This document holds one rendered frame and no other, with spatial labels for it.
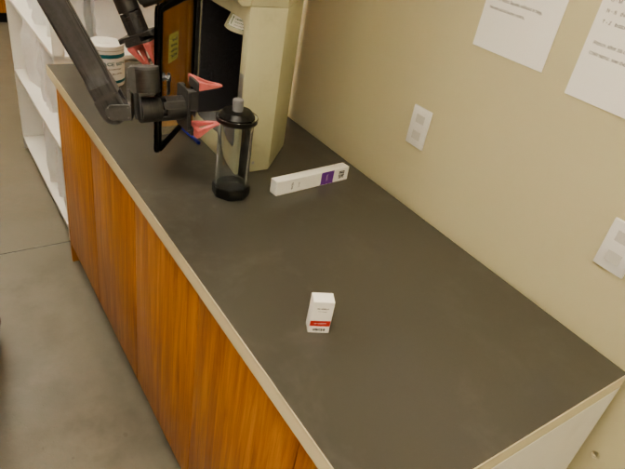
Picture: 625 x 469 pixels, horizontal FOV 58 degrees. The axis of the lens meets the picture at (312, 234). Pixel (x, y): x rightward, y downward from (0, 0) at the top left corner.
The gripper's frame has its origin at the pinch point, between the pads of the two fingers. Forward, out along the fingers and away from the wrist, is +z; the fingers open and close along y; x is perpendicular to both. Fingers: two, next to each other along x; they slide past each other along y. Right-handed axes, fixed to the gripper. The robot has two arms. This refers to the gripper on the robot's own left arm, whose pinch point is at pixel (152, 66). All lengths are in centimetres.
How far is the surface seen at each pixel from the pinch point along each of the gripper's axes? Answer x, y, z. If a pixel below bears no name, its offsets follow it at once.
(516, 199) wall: 21, -87, 50
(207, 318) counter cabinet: 51, -13, 49
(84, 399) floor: 19, 68, 101
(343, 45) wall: -37, -47, 15
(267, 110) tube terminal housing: -3.2, -26.2, 20.3
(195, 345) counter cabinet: 47, -4, 60
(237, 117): 17.2, -24.6, 14.7
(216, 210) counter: 24.1, -12.7, 35.2
